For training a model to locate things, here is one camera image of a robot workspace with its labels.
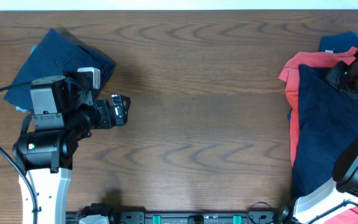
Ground red orange t-shirt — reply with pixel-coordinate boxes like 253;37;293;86
278;46;358;224

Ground folded navy shorts stack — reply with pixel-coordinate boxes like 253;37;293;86
4;29;116;113

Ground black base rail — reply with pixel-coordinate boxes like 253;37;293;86
65;202;291;224

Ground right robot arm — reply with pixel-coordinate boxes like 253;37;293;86
277;35;358;223

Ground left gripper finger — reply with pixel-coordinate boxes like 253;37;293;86
113;95;131;126
111;95;123;106

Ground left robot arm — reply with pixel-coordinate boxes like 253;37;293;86
13;73;131;223

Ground navy blue shorts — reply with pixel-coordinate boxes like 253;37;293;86
292;65;358;198

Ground dark blue garment underneath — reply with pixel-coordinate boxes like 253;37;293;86
319;31;358;54

